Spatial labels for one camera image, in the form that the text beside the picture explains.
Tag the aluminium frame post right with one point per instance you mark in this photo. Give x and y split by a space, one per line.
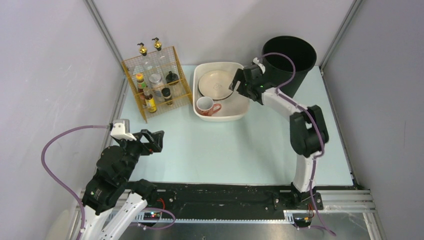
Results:
342 30

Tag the white rectangular basin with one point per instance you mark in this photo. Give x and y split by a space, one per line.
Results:
234 107

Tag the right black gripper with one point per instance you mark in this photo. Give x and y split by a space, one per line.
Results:
243 84

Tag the black trash bin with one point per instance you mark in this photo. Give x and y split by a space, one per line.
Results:
282 50

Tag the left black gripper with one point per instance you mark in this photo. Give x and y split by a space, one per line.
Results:
145 142

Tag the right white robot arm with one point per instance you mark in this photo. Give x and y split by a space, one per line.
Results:
308 132

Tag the cream round plate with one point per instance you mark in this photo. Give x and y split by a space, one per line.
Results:
215 85

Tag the aluminium frame post left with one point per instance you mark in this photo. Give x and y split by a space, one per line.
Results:
104 31

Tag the aluminium frame post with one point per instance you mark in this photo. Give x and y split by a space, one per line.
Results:
104 31
342 30

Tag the white lid spice jar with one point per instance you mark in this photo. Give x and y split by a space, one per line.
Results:
157 85

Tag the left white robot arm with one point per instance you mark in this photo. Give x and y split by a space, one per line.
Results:
113 171

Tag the pink ceramic mug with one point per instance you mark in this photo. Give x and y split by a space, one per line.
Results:
205 106

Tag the small black cap jar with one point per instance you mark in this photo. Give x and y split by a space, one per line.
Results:
166 92

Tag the yellow label sauce bottle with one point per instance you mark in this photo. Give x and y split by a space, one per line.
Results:
149 100

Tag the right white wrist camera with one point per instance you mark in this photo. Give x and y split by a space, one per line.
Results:
256 61

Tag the black lid spice jar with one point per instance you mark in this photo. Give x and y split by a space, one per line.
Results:
174 84

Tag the yellow wire basket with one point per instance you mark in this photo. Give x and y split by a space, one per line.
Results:
184 99

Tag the red label sauce bottle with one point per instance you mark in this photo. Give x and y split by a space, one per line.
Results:
140 82

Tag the clear glass oil bottle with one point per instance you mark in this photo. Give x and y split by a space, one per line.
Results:
164 59

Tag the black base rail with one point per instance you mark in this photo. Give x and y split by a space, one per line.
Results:
232 202

